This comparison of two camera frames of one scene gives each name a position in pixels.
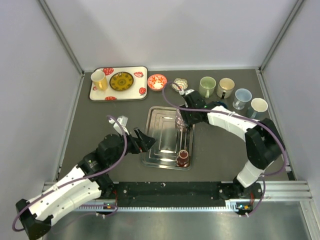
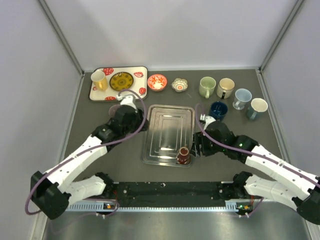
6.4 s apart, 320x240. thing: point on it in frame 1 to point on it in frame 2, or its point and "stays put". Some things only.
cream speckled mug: [225, 88] stays put
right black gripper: [187, 120] to [198, 140]
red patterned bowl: [156, 82] stays put
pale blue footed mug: [242, 96] stays put
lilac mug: [179, 122] to [112, 110]
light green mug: [207, 86] stays put
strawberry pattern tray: [138, 92] stays put
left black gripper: [138, 146] to [140, 118]
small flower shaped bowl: [179, 84] stays put
